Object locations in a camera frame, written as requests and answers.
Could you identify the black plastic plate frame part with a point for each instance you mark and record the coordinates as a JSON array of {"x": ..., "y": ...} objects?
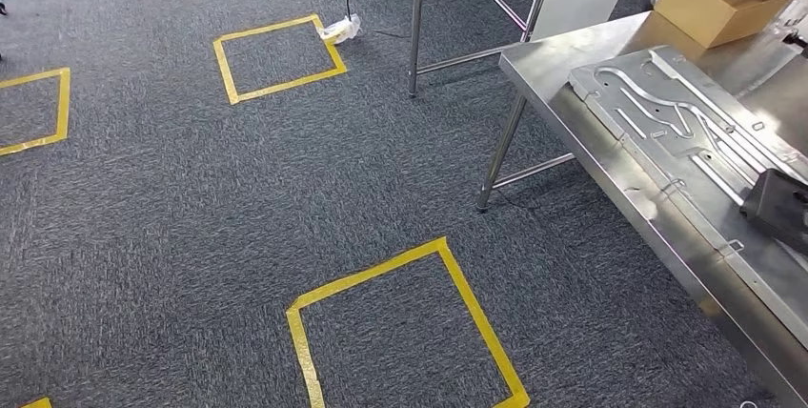
[{"x": 779, "y": 209}]

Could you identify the stainless steel workbench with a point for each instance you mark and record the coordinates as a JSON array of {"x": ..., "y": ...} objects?
[{"x": 536, "y": 70}]

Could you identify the crumpled white plastic bag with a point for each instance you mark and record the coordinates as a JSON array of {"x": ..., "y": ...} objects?
[{"x": 341, "y": 29}]

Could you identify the stamped sheet metal panel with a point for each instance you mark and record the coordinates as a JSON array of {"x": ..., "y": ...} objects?
[{"x": 663, "y": 140}]

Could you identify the brown cardboard box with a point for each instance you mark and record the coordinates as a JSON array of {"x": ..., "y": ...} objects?
[{"x": 700, "y": 13}]

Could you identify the yellow floor tape square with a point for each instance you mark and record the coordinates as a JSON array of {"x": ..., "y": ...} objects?
[{"x": 38, "y": 404}]

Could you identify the steel frame table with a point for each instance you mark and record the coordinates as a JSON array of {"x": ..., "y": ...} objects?
[{"x": 415, "y": 26}]

